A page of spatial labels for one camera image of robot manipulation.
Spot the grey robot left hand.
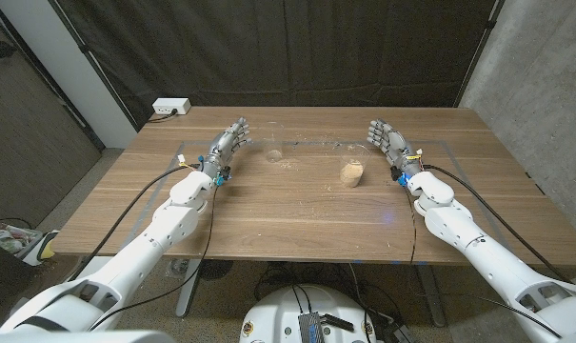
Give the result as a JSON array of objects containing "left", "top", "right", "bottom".
[{"left": 200, "top": 117, "right": 251, "bottom": 180}]

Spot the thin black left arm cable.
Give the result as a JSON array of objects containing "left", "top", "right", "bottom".
[{"left": 88, "top": 184, "right": 220, "bottom": 332}]

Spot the grey finned electronics box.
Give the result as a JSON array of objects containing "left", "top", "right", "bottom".
[{"left": 298, "top": 312, "right": 326, "bottom": 343}]

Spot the black bulky object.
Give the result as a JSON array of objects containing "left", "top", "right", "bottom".
[{"left": 0, "top": 237, "right": 36, "bottom": 325}]

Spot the clear plastic cup holding sugar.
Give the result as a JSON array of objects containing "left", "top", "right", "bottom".
[{"left": 337, "top": 143, "right": 370, "bottom": 189}]

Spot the white robot torso edge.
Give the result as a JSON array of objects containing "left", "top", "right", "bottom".
[{"left": 0, "top": 330, "right": 174, "bottom": 343}]

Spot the yellow and black object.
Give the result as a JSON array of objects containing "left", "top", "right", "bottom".
[{"left": 35, "top": 230, "right": 60, "bottom": 262}]

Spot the grey table leg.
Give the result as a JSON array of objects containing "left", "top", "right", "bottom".
[
  {"left": 415, "top": 264, "right": 447, "bottom": 328},
  {"left": 175, "top": 259, "right": 203, "bottom": 318}
]

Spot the white wire connector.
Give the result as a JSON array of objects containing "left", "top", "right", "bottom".
[{"left": 176, "top": 153, "right": 201, "bottom": 172}]

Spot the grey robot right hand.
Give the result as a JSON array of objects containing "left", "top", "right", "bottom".
[{"left": 366, "top": 118, "right": 425, "bottom": 178}]

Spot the black backdrop stand pole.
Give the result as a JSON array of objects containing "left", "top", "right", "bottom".
[
  {"left": 48, "top": 0, "right": 140, "bottom": 132},
  {"left": 452, "top": 0, "right": 504, "bottom": 109}
]

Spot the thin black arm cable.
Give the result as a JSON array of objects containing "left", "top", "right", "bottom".
[
  {"left": 403, "top": 186, "right": 418, "bottom": 266},
  {"left": 88, "top": 184, "right": 220, "bottom": 332}
]

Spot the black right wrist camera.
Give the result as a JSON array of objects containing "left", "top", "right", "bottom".
[{"left": 390, "top": 165, "right": 411, "bottom": 187}]

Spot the colourful patterned cloth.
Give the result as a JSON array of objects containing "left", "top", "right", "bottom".
[{"left": 0, "top": 219, "right": 44, "bottom": 256}]

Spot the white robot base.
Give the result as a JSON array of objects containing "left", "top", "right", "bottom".
[{"left": 239, "top": 284, "right": 378, "bottom": 343}]

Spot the round black floor fan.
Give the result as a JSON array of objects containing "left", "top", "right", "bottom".
[{"left": 199, "top": 259, "right": 234, "bottom": 281}]

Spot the black power strip cable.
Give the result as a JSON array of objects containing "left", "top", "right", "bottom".
[{"left": 147, "top": 109, "right": 179, "bottom": 124}]

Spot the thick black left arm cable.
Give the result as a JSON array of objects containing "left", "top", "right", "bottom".
[{"left": 67, "top": 164, "right": 201, "bottom": 283}]

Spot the brown sugar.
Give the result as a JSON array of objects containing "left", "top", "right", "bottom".
[{"left": 339, "top": 160, "right": 365, "bottom": 189}]

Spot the white power strip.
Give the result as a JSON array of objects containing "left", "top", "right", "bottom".
[{"left": 151, "top": 97, "right": 192, "bottom": 116}]

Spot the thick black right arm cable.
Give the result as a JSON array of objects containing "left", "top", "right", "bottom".
[{"left": 423, "top": 164, "right": 576, "bottom": 306}]

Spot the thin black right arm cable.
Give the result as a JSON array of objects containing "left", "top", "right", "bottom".
[{"left": 403, "top": 186, "right": 418, "bottom": 266}]

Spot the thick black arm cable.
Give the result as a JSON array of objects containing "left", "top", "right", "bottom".
[
  {"left": 67, "top": 164, "right": 201, "bottom": 283},
  {"left": 423, "top": 164, "right": 576, "bottom": 306}
]

